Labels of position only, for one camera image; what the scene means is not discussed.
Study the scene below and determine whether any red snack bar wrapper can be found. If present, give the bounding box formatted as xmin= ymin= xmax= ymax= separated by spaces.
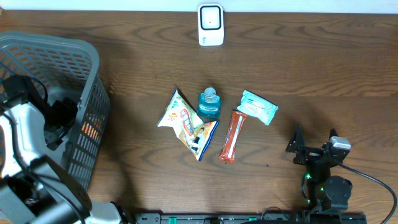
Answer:
xmin=219 ymin=110 xmax=247 ymax=162

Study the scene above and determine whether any blue mouthwash bottle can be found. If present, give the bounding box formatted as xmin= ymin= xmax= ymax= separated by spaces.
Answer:
xmin=197 ymin=87 xmax=221 ymax=119

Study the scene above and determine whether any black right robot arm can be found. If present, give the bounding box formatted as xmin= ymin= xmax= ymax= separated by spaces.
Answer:
xmin=285 ymin=125 xmax=352 ymax=223

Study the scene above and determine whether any yellow white snack bag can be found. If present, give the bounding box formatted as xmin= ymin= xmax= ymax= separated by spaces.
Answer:
xmin=157 ymin=90 xmax=219 ymax=161

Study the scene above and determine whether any black right camera cable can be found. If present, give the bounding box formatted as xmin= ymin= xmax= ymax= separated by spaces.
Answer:
xmin=334 ymin=158 xmax=398 ymax=224

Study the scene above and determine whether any white barcode scanner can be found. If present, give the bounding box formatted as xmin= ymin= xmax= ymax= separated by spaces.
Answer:
xmin=197 ymin=4 xmax=224 ymax=47

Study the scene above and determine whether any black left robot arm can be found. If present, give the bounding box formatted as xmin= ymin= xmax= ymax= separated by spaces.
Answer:
xmin=1 ymin=75 xmax=127 ymax=223

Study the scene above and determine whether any grey plastic shopping basket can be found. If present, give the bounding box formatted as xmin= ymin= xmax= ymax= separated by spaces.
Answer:
xmin=1 ymin=31 xmax=111 ymax=189

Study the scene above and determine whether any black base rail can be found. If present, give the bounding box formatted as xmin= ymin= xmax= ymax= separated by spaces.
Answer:
xmin=133 ymin=213 xmax=368 ymax=224

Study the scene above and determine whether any teal wet wipes pack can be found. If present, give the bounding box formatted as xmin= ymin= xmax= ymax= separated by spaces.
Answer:
xmin=237 ymin=90 xmax=279 ymax=126

